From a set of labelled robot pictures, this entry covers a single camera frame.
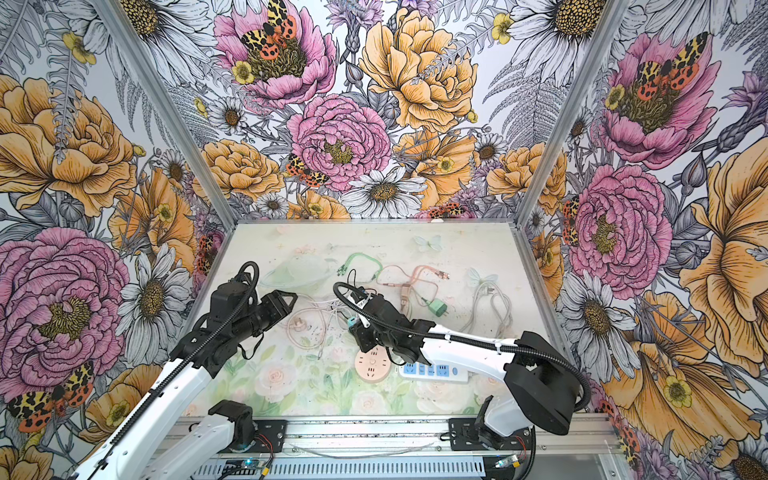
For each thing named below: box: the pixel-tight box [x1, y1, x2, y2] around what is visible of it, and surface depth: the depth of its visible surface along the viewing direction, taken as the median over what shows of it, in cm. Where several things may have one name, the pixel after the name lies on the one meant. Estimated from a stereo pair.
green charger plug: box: [426, 299, 449, 317], surface depth 98 cm
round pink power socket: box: [354, 345, 391, 383], surface depth 85 cm
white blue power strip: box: [399, 360, 470, 383], surface depth 83 cm
